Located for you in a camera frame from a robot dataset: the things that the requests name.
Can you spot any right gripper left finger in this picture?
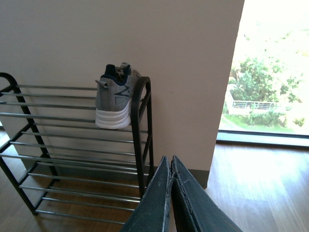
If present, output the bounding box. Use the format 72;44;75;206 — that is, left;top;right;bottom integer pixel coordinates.
120;156;172;232

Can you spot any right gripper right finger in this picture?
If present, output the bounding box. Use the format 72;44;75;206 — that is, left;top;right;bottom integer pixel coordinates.
171;156;241;232

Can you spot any grey knit sneaker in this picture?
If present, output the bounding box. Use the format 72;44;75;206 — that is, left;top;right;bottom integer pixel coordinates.
95;62;141;130

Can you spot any black metal shoe rack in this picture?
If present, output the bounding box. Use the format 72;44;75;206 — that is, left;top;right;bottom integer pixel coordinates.
0;73;154;227

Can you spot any right window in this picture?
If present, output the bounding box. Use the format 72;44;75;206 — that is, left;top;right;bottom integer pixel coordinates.
217;0;309;147

